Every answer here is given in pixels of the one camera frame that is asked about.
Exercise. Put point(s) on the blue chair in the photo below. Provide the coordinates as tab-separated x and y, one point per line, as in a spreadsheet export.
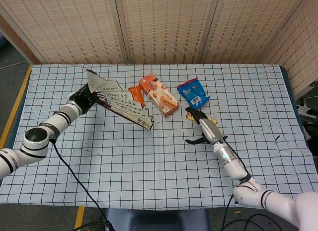
154	219

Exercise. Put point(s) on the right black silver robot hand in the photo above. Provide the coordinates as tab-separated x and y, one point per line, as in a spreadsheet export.
210	129

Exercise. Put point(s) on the yellow rubber chicken toy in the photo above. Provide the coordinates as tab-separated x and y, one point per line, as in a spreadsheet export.
190	118

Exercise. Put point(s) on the orange biscuit stick box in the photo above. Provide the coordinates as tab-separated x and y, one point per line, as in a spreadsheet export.
160	95

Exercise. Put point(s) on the orange white snack packet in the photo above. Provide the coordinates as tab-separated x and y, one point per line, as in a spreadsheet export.
137	93

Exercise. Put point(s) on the black grid checked tablecloth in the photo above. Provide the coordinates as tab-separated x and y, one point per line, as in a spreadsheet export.
136	161

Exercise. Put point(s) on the ink painting paper folding fan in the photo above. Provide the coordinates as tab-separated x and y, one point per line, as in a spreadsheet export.
124	104

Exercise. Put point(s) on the blue snack bag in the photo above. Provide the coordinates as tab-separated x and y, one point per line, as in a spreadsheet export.
192	94

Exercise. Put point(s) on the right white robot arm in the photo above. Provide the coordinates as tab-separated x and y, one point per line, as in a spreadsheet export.
248	193

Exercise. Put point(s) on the woven bamboo folding screen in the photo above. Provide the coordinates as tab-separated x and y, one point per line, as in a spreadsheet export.
164	27

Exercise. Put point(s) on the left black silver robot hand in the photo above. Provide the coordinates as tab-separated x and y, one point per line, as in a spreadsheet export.
83	99

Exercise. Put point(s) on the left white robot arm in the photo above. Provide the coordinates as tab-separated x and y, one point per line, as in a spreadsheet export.
34	144

